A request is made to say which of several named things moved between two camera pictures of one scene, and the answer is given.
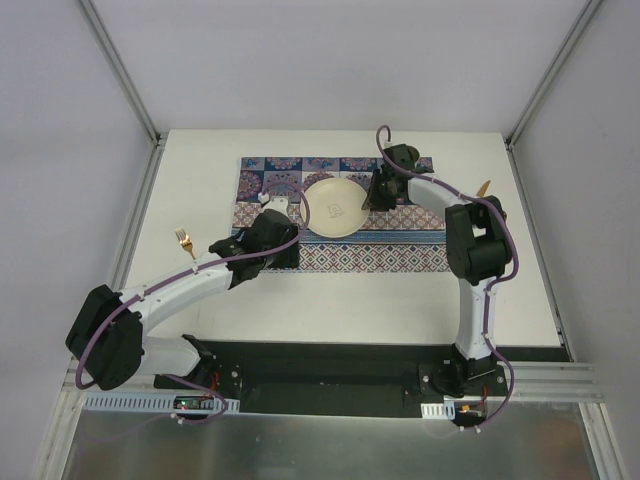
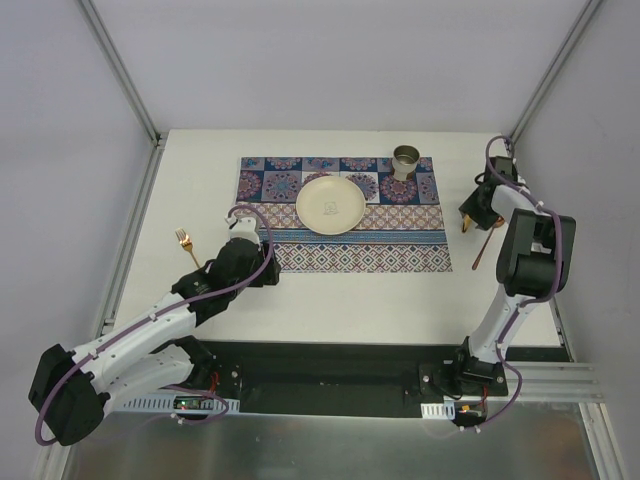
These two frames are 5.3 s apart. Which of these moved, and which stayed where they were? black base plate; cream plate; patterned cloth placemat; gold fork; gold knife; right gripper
Moved: gold knife; right gripper
Stayed: black base plate; cream plate; patterned cloth placemat; gold fork
